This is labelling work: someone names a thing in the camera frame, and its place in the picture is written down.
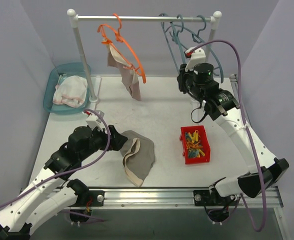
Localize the grey beige underwear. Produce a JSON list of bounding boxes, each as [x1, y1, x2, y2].
[[120, 130, 156, 187]]

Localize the blue hanger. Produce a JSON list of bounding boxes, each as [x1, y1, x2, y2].
[[160, 14, 186, 72], [171, 14, 225, 83]]

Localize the white pink-trimmed underwear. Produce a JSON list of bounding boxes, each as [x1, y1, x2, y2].
[[52, 75, 88, 108]]

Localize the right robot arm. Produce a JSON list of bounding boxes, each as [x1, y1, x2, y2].
[[177, 63, 289, 205]]

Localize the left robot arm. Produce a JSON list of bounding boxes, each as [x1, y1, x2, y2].
[[0, 125, 128, 240]]

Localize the beige brown underwear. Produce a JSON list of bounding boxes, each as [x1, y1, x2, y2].
[[107, 44, 141, 101]]

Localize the orange plastic hanger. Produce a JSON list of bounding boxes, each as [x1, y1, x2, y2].
[[97, 13, 147, 84]]

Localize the colourful clothespins pile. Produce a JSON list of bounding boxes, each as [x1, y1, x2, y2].
[[184, 130, 206, 159]]

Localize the white clothes rack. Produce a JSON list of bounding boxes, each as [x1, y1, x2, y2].
[[67, 9, 222, 103]]

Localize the red plastic bin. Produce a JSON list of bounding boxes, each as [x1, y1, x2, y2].
[[179, 125, 211, 165]]

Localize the teal plastic basin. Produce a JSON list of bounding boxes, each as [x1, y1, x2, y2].
[[43, 62, 90, 115]]

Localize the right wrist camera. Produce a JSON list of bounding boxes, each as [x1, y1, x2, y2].
[[184, 47, 206, 72]]

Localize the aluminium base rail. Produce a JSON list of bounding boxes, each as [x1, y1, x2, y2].
[[14, 186, 284, 210]]

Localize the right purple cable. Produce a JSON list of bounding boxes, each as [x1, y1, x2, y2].
[[186, 39, 267, 233]]

